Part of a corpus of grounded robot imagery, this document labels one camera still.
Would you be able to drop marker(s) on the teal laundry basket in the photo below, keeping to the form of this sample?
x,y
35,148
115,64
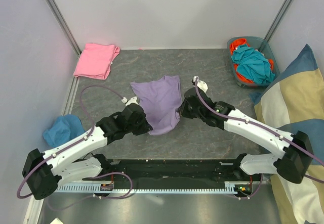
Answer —
x,y
252,61

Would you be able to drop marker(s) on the folded pink t shirt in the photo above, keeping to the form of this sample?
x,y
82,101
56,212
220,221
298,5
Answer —
x,y
95,61

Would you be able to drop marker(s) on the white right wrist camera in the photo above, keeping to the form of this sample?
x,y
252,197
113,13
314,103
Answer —
x,y
200,84

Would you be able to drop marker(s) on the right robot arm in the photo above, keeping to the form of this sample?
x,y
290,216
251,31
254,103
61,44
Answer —
x,y
289,154

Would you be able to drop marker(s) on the aluminium frame post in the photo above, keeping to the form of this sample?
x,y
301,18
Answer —
x,y
64,26
277,20

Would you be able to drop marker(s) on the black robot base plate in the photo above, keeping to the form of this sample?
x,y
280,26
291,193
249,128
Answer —
x,y
179,173

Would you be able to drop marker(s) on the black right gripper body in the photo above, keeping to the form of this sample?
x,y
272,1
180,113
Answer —
x,y
186,111

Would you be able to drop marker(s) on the blue bucket hat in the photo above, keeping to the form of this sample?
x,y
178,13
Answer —
x,y
64,129

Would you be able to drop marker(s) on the light blue cable duct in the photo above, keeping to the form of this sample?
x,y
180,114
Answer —
x,y
105,189

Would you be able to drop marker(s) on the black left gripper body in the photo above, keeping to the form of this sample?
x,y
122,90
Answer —
x,y
139,128

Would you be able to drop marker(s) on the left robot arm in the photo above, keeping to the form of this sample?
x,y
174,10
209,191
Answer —
x,y
45,172

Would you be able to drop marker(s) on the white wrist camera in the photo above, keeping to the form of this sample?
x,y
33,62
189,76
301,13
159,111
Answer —
x,y
200,84
133,100

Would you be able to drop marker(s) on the teal t shirt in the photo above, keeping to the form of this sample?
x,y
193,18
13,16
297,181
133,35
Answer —
x,y
255,62

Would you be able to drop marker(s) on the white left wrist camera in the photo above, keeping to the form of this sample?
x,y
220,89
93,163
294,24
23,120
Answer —
x,y
133,100

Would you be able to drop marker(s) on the blue beige checked pillow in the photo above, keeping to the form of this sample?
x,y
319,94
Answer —
x,y
294,102

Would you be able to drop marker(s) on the purple t shirt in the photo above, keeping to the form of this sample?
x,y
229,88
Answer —
x,y
160,101

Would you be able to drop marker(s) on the right aluminium frame post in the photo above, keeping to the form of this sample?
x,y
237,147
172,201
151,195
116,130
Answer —
x,y
277,20

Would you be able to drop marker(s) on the orange t shirt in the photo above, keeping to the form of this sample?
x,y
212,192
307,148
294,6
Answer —
x,y
239,42

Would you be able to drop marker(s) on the left aluminium frame post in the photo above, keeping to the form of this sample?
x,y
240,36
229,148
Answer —
x,y
64,26

